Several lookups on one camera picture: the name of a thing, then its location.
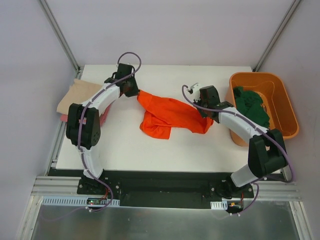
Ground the aluminium frame post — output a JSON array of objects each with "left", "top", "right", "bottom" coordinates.
[
  {"left": 37, "top": 0, "right": 82, "bottom": 74},
  {"left": 251, "top": 0, "right": 303, "bottom": 73}
]

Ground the pink folded t-shirt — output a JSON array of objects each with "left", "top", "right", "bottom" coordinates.
[{"left": 60, "top": 104, "right": 112, "bottom": 127}]

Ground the left white cable duct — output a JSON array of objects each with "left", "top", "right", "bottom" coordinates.
[{"left": 42, "top": 196, "right": 120, "bottom": 208}]

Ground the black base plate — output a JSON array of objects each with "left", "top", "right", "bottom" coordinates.
[{"left": 48, "top": 169, "right": 254, "bottom": 210}]

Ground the left aluminium frame post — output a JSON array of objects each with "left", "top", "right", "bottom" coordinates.
[{"left": 37, "top": 0, "right": 82, "bottom": 74}]

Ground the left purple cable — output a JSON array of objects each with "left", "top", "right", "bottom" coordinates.
[{"left": 42, "top": 51, "right": 143, "bottom": 221}]

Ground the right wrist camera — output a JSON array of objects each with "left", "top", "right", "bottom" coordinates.
[{"left": 187, "top": 82, "right": 202, "bottom": 95}]

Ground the right white cable duct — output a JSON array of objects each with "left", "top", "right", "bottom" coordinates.
[{"left": 210, "top": 200, "right": 228, "bottom": 211}]

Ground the aluminium front rail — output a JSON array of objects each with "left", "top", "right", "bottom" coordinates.
[{"left": 31, "top": 176, "right": 302, "bottom": 202}]

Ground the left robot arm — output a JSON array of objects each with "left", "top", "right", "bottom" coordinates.
[{"left": 66, "top": 63, "right": 140, "bottom": 195}]

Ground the right aluminium frame post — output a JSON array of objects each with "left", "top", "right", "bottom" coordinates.
[{"left": 251, "top": 0, "right": 303, "bottom": 73}]

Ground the white cable duct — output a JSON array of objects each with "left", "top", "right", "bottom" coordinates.
[
  {"left": 210, "top": 200, "right": 228, "bottom": 211},
  {"left": 42, "top": 196, "right": 120, "bottom": 208}
]

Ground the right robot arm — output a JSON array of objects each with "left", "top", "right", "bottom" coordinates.
[{"left": 182, "top": 83, "right": 290, "bottom": 198}]

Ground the orange plastic bin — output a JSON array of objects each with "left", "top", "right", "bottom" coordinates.
[{"left": 224, "top": 72, "right": 300, "bottom": 140}]

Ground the orange t-shirt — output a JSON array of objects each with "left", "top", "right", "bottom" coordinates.
[{"left": 137, "top": 90, "right": 214, "bottom": 140}]

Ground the beige folded t-shirt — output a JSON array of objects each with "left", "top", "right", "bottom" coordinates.
[{"left": 56, "top": 78, "right": 102, "bottom": 115}]

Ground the green t-shirt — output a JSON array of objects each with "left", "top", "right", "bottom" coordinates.
[{"left": 233, "top": 86, "right": 270, "bottom": 128}]

